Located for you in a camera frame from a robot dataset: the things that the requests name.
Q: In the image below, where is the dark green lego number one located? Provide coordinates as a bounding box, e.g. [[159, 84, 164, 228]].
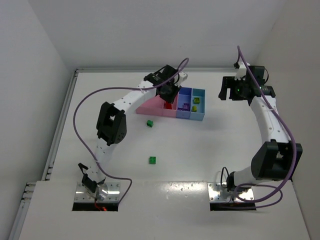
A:
[[146, 120, 154, 128]]

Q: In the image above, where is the metal base plate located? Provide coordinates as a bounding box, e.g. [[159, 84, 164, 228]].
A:
[[74, 182, 120, 204], [207, 182, 255, 204]]

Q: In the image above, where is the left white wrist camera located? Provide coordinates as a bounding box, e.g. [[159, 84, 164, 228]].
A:
[[174, 72, 188, 86]]

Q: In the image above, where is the lime green square lego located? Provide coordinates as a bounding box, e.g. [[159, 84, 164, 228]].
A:
[[193, 97, 200, 104]]

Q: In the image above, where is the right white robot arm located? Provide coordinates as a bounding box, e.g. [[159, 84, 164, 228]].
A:
[[218, 63, 303, 191]]

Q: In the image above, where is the small pink container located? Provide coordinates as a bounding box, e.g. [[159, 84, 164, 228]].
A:
[[163, 96, 178, 118]]

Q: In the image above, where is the large pink container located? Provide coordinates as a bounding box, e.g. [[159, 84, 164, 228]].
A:
[[135, 96, 164, 116]]

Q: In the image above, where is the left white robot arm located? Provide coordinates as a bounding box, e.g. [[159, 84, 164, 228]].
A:
[[78, 65, 188, 194]]

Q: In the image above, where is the left aluminium frame rail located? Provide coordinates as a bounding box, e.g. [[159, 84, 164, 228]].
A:
[[8, 71, 78, 240]]

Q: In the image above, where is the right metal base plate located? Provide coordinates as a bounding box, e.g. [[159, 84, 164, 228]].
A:
[[207, 182, 255, 204]]

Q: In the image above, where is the red rectangular lego brick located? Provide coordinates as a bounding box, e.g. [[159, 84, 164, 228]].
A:
[[163, 101, 173, 110]]

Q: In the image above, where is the purple rectangular lego brick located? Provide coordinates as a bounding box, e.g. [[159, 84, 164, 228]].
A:
[[182, 103, 190, 111]]

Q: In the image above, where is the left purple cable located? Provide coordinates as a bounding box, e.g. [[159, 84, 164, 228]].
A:
[[73, 57, 190, 206]]

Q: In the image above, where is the purple cable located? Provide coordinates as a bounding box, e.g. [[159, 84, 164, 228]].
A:
[[73, 57, 190, 206], [234, 45, 298, 209]]

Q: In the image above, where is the periwinkle blue container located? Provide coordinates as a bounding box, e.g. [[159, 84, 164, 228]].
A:
[[176, 87, 192, 119]]

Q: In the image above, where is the green square lego brick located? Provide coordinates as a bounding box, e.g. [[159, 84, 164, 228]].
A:
[[148, 156, 157, 165]]

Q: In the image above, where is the back aluminium frame rail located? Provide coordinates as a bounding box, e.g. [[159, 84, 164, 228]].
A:
[[76, 67, 238, 73]]

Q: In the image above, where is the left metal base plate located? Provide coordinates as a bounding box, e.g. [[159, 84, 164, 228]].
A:
[[74, 182, 120, 204]]

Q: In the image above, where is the light blue container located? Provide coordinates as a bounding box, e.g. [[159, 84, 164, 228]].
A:
[[189, 88, 206, 121]]

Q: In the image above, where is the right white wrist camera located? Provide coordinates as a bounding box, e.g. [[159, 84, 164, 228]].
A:
[[233, 61, 247, 81]]

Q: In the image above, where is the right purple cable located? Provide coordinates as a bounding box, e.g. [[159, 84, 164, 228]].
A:
[[234, 45, 298, 209]]

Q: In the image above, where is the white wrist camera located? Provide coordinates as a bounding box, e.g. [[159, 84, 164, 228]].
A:
[[233, 61, 247, 81], [174, 72, 188, 86]]

